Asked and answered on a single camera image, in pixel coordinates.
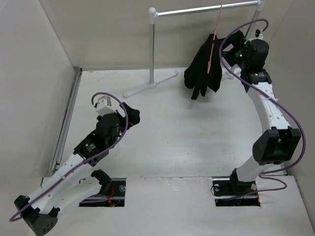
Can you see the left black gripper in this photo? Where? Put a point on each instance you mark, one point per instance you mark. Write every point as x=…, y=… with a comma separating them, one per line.
x=134, y=117

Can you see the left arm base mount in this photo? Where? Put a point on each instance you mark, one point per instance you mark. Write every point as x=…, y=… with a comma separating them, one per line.
x=115, y=197

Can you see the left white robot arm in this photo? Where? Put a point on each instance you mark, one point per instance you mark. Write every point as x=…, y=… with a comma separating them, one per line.
x=77, y=179

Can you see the black trousers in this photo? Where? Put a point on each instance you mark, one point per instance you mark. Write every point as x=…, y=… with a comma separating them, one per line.
x=196, y=77

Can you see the pink wire hanger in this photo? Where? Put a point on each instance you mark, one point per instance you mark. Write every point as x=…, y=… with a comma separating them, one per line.
x=214, y=37

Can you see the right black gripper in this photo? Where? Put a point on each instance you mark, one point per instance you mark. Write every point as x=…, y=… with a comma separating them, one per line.
x=237, y=40

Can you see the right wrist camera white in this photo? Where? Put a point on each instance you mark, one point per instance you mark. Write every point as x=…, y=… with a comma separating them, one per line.
x=257, y=35

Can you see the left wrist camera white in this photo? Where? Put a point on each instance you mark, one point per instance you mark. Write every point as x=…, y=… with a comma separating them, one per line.
x=104, y=106

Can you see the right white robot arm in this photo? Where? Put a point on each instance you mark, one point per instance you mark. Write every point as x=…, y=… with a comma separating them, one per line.
x=278, y=140

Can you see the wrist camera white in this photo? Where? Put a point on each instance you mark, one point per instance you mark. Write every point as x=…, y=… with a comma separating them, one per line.
x=257, y=35
x=104, y=106

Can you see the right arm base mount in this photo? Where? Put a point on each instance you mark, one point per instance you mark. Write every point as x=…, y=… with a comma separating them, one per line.
x=227, y=195

